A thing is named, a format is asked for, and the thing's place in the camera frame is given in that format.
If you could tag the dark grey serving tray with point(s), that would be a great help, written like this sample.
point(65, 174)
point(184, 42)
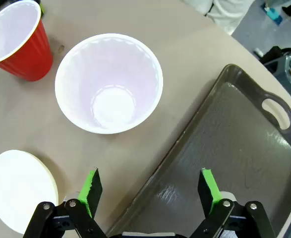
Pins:
point(234, 148)

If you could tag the person in white clothing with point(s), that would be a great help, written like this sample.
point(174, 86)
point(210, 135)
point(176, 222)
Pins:
point(224, 12)

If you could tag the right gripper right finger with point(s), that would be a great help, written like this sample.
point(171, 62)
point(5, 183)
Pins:
point(208, 196)

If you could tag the deep white disposable bowl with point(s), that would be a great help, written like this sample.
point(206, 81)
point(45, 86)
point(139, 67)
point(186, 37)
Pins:
point(110, 81)

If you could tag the red plastic party cup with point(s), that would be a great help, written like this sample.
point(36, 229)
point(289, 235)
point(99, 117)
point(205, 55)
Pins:
point(31, 62)

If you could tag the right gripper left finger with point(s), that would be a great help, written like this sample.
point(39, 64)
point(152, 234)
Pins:
point(90, 198)

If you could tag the blue box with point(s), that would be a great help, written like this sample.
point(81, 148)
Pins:
point(274, 16)

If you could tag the shallow white bowl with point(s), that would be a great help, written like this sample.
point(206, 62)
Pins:
point(18, 188)

